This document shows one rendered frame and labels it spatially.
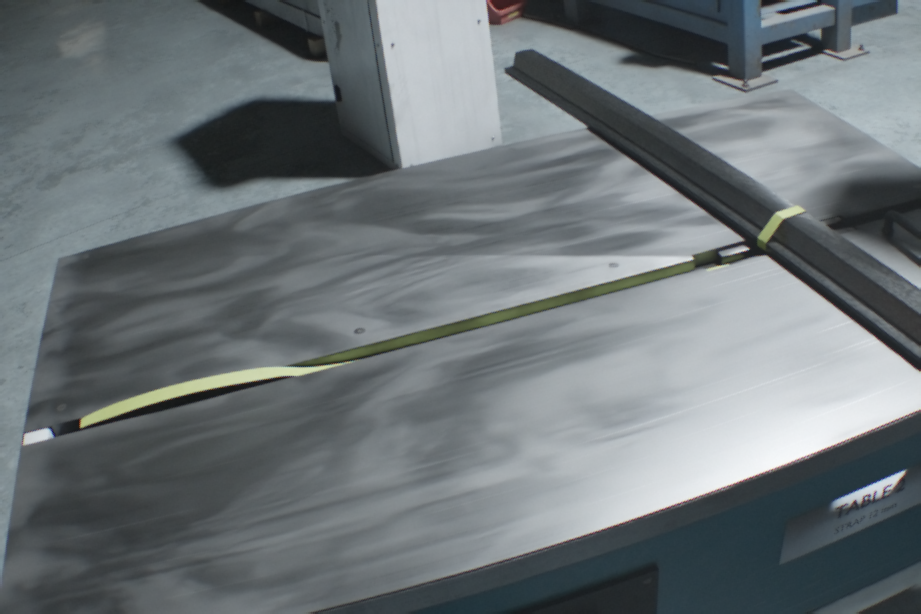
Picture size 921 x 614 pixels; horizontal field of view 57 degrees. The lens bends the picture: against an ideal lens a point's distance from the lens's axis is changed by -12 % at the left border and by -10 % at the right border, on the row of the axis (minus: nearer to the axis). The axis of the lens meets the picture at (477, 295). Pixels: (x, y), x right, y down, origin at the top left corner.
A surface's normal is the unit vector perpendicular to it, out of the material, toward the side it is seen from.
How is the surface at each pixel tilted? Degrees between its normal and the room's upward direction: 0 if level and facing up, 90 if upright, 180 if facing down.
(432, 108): 90
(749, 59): 90
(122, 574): 0
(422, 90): 90
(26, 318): 0
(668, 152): 75
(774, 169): 0
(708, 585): 90
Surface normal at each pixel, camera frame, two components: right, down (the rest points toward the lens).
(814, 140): -0.11, -0.84
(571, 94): -0.92, 0.07
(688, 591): 0.29, 0.49
